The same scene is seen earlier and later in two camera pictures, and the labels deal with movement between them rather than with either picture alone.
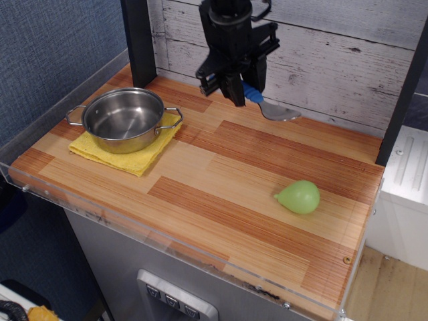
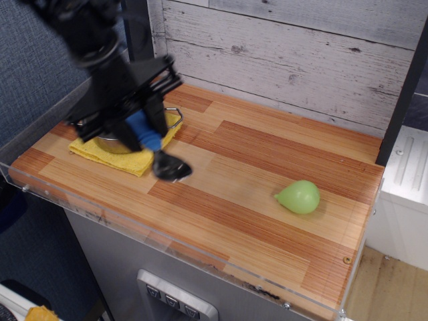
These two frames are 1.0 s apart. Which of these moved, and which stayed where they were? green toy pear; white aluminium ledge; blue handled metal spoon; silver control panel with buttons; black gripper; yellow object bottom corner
Moved: blue handled metal spoon; black gripper
Stayed: green toy pear; white aluminium ledge; silver control panel with buttons; yellow object bottom corner
